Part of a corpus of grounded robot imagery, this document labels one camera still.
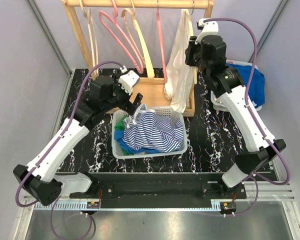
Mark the wooden clothes rack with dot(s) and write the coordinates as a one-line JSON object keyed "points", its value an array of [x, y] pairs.
{"points": [[152, 89]]}

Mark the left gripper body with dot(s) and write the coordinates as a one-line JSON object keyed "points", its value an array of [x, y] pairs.
{"points": [[123, 98]]}

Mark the white right bin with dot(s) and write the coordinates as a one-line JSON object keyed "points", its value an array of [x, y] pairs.
{"points": [[217, 104]]}

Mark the cream wooden hanger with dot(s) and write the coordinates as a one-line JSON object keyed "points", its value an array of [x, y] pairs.
{"points": [[144, 52]]}

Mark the pink plastic hanger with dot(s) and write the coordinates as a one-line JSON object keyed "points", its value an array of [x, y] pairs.
{"points": [[110, 23]]}

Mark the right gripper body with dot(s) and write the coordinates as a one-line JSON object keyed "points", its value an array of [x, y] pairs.
{"points": [[193, 52]]}

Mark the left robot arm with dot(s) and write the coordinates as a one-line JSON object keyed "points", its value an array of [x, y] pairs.
{"points": [[39, 178]]}

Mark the blue white striped tank top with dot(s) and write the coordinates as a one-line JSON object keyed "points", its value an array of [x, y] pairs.
{"points": [[145, 130]]}

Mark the aluminium rail frame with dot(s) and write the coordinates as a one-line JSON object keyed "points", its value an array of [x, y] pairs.
{"points": [[268, 213]]}

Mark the beige wooden hanger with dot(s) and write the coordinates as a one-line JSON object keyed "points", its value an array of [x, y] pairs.
{"points": [[92, 34]]}

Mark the white-top hanger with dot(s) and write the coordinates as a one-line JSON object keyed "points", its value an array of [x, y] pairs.
{"points": [[191, 32]]}

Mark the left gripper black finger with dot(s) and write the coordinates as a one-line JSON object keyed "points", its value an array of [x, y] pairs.
{"points": [[138, 100], [130, 108]]}

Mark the blue cloth in bin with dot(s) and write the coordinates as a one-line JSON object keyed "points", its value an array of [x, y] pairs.
{"points": [[256, 90]]}

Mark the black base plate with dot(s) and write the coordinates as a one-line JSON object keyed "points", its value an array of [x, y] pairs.
{"points": [[160, 191]]}

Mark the pink striped-top hanger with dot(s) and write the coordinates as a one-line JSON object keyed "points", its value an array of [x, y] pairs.
{"points": [[161, 42]]}

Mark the white perforated plastic basket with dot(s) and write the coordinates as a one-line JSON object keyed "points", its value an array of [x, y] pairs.
{"points": [[162, 111]]}

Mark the green tank top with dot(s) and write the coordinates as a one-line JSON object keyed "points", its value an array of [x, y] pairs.
{"points": [[120, 125]]}

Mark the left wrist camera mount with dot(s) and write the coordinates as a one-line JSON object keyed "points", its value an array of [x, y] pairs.
{"points": [[128, 80]]}

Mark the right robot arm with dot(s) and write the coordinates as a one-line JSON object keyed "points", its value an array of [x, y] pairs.
{"points": [[208, 55]]}

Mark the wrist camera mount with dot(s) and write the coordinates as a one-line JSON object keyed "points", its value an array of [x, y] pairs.
{"points": [[207, 28], [128, 80]]}

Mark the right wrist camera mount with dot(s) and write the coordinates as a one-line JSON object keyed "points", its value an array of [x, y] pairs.
{"points": [[207, 28]]}

